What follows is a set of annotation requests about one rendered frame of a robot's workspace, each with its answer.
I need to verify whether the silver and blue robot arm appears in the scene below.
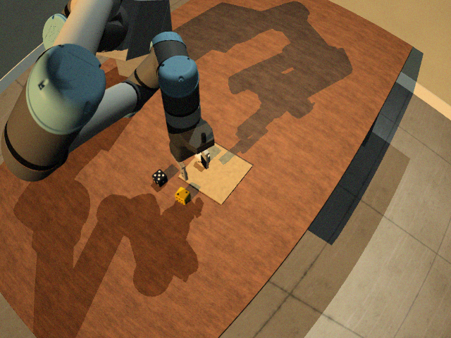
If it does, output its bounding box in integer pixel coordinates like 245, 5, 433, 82
1, 0, 200, 182

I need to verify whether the yellow die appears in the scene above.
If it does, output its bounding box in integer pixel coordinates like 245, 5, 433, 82
175, 187, 191, 205

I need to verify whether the tan square mat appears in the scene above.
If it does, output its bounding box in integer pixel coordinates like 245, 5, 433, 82
178, 144, 252, 205

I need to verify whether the white die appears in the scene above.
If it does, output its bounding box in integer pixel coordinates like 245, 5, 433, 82
195, 153, 210, 167

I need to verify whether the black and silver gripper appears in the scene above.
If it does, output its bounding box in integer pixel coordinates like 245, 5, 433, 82
164, 104, 215, 181

